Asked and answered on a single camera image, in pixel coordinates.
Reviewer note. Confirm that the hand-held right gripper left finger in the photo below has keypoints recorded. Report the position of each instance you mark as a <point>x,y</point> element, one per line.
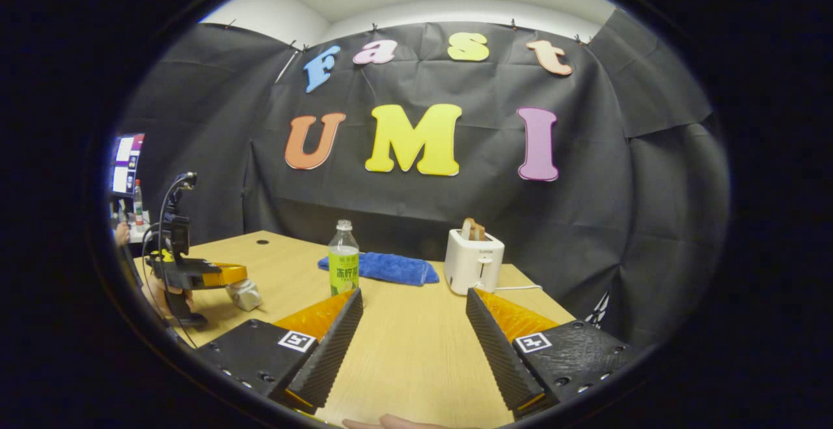
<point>328,357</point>

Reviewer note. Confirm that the green label water bottle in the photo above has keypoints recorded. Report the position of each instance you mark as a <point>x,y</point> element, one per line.
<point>343,273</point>

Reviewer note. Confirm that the white toaster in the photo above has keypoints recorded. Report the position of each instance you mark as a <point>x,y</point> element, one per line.
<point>472,263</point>

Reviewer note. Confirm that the computer monitor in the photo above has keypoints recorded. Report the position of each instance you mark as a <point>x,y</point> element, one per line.
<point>127,165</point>

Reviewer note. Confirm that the toast slices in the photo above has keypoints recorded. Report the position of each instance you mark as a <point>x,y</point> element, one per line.
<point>473,229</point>

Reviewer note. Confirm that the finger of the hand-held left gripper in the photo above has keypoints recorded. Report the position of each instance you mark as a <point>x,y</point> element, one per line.
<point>231,266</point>
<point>195,276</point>

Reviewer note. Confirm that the white floral teacup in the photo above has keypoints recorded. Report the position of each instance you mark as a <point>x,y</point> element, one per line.
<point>245,297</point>

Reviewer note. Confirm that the blue towel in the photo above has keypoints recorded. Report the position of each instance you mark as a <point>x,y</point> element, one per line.
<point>397,267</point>

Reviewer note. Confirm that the red cap plastic bottle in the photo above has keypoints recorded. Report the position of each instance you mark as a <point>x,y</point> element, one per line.
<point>138,207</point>

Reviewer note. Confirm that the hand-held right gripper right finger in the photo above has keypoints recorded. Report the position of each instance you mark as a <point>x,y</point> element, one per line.
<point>501,357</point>

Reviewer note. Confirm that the white side shelf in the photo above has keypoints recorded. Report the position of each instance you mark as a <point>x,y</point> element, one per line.
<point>146,232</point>

